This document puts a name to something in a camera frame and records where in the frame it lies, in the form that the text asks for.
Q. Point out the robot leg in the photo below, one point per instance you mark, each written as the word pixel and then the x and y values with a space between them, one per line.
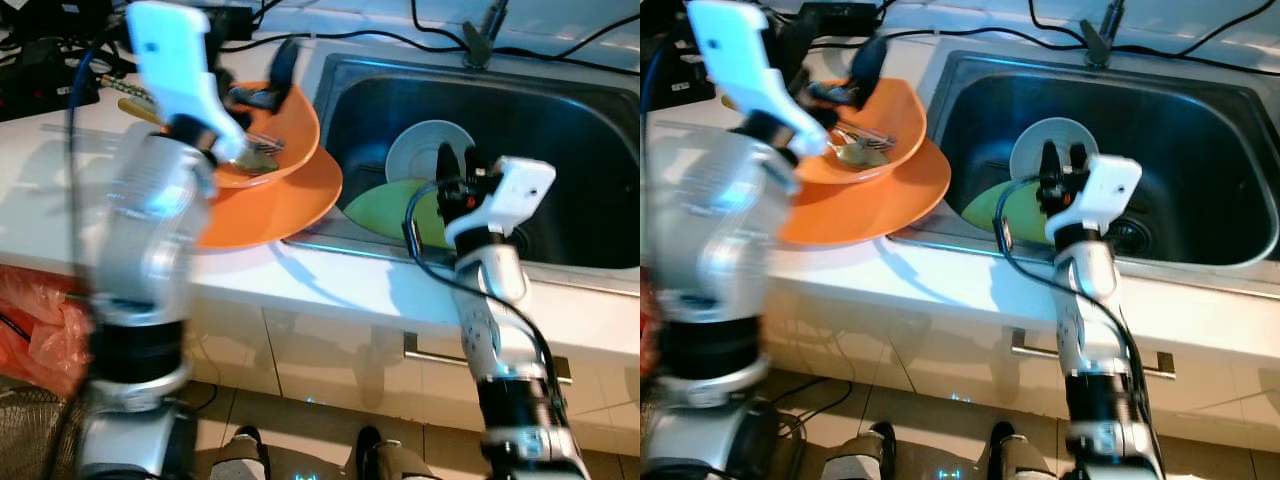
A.
pixel 395 460
pixel 1018 455
pixel 858 455
pixel 240 458

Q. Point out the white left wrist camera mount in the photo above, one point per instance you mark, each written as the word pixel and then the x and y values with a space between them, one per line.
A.
pixel 735 55
pixel 170 60

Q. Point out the black power adapter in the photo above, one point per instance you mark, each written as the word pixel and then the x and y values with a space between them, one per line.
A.
pixel 845 14
pixel 232 20

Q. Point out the stainless steel sink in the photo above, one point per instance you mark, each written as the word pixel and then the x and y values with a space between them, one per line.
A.
pixel 1190 120
pixel 560 130

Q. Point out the orange plate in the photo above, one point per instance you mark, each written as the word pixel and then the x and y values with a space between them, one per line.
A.
pixel 290 207
pixel 900 202

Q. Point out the green plate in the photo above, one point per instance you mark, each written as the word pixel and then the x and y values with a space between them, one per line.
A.
pixel 385 210
pixel 985 210

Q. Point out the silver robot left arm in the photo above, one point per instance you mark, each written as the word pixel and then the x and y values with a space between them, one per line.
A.
pixel 700 260
pixel 140 250

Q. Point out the black power strip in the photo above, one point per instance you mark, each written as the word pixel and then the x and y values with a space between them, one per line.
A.
pixel 40 85
pixel 690 90

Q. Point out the white bowl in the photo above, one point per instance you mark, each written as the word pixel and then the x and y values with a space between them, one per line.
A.
pixel 1062 130
pixel 420 150

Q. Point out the black floor fan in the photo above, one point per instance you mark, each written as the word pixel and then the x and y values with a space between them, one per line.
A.
pixel 25 440

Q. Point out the gold metal spoon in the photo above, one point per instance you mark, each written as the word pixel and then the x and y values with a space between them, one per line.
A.
pixel 252 160
pixel 860 156

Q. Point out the orange bowl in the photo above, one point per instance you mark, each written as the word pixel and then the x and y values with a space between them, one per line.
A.
pixel 298 122
pixel 903 108

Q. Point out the red plastic bag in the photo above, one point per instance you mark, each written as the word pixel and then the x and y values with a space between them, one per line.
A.
pixel 35 330
pixel 650 340

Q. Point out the robot left leg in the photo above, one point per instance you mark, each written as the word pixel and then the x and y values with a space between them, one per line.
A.
pixel 858 455
pixel 240 458

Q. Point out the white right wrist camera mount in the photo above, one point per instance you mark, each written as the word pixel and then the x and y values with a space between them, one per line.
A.
pixel 1100 195
pixel 510 195

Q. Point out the robot right leg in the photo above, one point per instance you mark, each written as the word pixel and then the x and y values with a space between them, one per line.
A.
pixel 1018 455
pixel 395 460

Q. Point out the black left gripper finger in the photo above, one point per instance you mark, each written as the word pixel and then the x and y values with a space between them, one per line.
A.
pixel 285 65
pixel 868 62

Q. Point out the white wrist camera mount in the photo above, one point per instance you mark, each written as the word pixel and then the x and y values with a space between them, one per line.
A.
pixel 510 195
pixel 170 60
pixel 1100 195
pixel 735 55

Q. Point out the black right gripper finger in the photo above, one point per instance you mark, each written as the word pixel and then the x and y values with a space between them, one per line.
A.
pixel 477 164
pixel 447 165
pixel 1049 162
pixel 1078 161

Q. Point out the white kitchen base cabinet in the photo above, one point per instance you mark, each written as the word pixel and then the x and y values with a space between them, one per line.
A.
pixel 330 370
pixel 920 350

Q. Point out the dark sink faucet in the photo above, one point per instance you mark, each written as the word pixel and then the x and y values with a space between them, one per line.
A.
pixel 1102 35
pixel 485 35

